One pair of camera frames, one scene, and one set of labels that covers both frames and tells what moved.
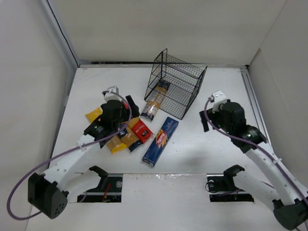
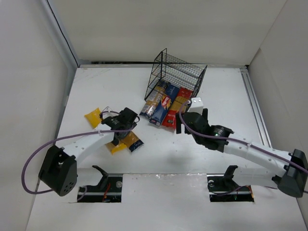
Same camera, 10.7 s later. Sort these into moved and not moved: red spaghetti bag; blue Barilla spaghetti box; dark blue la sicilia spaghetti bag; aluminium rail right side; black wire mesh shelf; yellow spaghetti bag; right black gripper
Moved: right black gripper; blue Barilla spaghetti box; red spaghetti bag
Not moved: yellow spaghetti bag; aluminium rail right side; black wire mesh shelf; dark blue la sicilia spaghetti bag
